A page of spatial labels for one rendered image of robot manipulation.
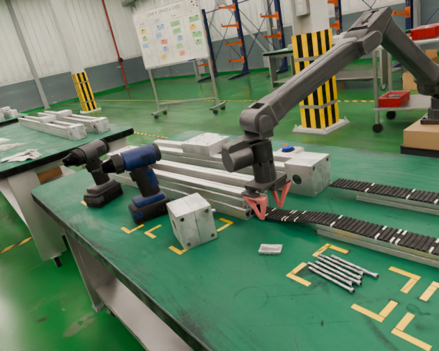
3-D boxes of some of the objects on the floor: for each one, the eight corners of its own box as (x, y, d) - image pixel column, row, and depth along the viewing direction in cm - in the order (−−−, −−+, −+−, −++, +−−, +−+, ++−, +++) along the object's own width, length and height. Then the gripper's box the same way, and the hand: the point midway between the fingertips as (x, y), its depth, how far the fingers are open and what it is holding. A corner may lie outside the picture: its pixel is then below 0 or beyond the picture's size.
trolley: (487, 116, 361) (495, 7, 325) (481, 134, 323) (488, 12, 287) (379, 118, 426) (375, 28, 391) (363, 133, 388) (357, 34, 353)
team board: (151, 120, 719) (123, 14, 650) (166, 113, 757) (141, 13, 689) (214, 115, 638) (190, -6, 570) (228, 108, 677) (207, -6, 608)
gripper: (256, 169, 85) (266, 226, 90) (287, 151, 92) (295, 205, 98) (235, 166, 90) (247, 220, 95) (267, 149, 97) (275, 200, 103)
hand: (270, 209), depth 96 cm, fingers open, 8 cm apart
